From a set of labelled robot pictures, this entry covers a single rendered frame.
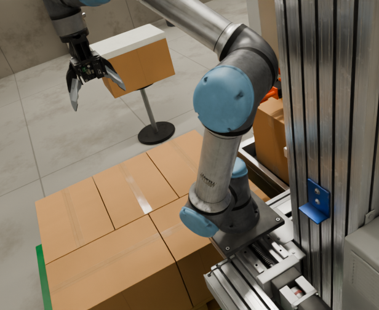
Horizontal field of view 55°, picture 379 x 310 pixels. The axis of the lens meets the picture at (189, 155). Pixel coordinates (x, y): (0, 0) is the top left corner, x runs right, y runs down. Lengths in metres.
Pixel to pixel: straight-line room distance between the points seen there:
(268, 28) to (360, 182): 2.20
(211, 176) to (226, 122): 0.21
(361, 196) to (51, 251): 1.69
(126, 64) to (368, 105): 2.70
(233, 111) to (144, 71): 2.67
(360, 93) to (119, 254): 1.50
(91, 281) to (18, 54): 5.89
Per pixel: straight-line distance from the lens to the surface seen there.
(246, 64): 0.72
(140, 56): 3.28
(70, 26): 0.95
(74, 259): 2.06
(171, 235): 1.93
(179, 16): 0.87
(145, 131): 3.87
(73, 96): 1.03
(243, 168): 1.08
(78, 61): 0.97
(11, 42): 7.33
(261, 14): 2.87
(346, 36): 0.72
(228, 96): 0.68
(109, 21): 7.52
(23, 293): 2.91
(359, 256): 0.92
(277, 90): 1.80
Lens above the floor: 1.93
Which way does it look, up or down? 35 degrees down
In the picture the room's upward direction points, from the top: 15 degrees counter-clockwise
